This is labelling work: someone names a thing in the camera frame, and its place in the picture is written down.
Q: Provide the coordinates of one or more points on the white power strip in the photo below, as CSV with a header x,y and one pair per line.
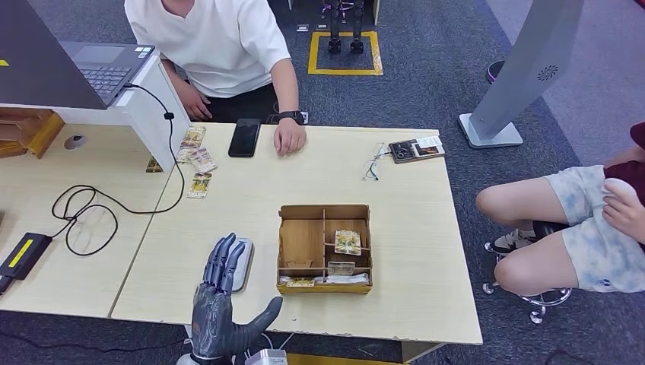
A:
x,y
187,333

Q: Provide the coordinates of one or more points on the beige desk leg panel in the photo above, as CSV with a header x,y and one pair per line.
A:
x,y
418,352

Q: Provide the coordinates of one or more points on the grey card reader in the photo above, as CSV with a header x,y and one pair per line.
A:
x,y
246,267

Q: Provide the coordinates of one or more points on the black product package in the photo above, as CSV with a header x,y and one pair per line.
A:
x,y
403,151

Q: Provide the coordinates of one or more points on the grey round desk grommet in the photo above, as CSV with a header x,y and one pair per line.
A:
x,y
75,142

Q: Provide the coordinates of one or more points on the yellow floor tape square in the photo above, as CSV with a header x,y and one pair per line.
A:
x,y
345,72

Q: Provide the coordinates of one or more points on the white paper slips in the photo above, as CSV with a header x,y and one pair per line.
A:
x,y
345,278

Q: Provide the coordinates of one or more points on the silver floor socket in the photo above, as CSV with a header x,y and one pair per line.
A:
x,y
306,118

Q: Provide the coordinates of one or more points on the black power adapter yellow label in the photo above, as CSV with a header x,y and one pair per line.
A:
x,y
24,254

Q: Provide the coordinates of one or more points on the person's left forearm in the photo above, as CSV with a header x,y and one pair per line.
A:
x,y
285,88

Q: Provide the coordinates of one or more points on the chrome stool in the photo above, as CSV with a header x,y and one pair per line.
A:
x,y
536,315

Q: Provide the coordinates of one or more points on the grey kiosk stand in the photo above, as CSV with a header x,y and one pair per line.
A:
x,y
529,60

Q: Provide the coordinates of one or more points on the wooden divided card box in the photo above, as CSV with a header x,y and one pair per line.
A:
x,y
301,239

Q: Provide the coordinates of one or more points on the white black sneaker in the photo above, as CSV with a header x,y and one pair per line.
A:
x,y
508,243

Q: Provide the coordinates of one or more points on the black smartphone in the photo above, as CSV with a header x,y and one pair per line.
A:
x,y
245,137

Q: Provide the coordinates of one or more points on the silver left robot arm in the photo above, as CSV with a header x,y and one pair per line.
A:
x,y
186,360

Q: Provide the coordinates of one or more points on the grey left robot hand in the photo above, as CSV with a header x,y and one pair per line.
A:
x,y
214,322

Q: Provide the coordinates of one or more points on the person's right forearm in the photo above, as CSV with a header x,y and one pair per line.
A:
x,y
176,78

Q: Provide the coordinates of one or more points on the black humanoid robot leg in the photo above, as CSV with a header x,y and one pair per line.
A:
x,y
357,46
335,46

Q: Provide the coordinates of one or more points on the wooden storage box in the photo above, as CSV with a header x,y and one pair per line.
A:
x,y
29,132

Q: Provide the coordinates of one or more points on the person's left hand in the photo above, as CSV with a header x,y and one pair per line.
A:
x,y
291,138
630,216

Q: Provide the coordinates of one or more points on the white round container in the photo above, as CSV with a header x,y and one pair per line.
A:
x,y
620,188

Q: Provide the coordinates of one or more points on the black wristwatch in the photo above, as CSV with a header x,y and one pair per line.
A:
x,y
291,117

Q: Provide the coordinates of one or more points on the person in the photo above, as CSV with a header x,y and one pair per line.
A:
x,y
216,48
589,252

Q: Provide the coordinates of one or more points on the black purple round base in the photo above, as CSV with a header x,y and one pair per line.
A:
x,y
494,73

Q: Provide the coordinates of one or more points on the white laptop stand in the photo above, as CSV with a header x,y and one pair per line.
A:
x,y
151,111

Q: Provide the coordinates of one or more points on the person's right hand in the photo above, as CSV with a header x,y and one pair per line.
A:
x,y
197,106

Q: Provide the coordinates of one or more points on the dark grey laptop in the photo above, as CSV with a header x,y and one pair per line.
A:
x,y
40,60

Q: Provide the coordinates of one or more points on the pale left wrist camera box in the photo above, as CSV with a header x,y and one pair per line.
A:
x,y
266,358

